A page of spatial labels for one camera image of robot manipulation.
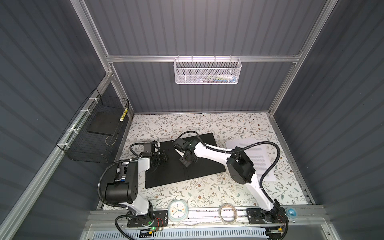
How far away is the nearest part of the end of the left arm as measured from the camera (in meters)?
0.74

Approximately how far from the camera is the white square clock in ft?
2.41

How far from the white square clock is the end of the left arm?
0.22 m
